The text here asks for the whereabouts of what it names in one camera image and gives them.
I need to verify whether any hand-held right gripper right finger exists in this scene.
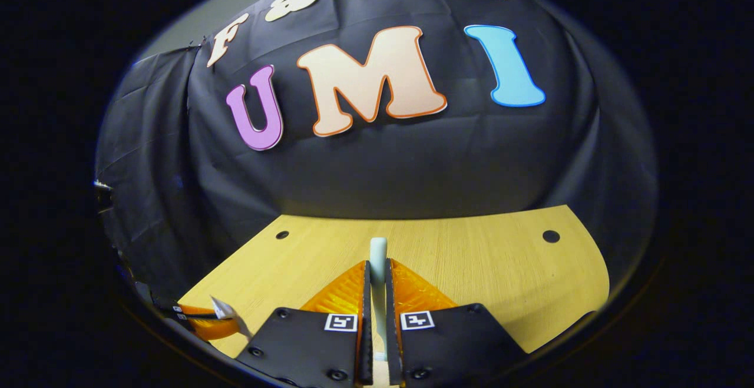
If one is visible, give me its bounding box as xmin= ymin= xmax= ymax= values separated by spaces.
xmin=385 ymin=258 xmax=528 ymax=387

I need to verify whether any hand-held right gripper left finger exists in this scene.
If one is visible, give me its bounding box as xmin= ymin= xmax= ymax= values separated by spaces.
xmin=236 ymin=260 xmax=375 ymax=388

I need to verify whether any white toothpaste tube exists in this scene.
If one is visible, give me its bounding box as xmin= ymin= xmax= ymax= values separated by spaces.
xmin=210 ymin=296 xmax=254 ymax=339

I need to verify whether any mint green toothbrush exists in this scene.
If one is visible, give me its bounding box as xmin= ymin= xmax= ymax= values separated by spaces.
xmin=369 ymin=237 xmax=388 ymax=360

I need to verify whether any black backdrop cloth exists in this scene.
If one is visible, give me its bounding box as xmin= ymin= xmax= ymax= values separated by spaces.
xmin=94 ymin=0 xmax=659 ymax=306

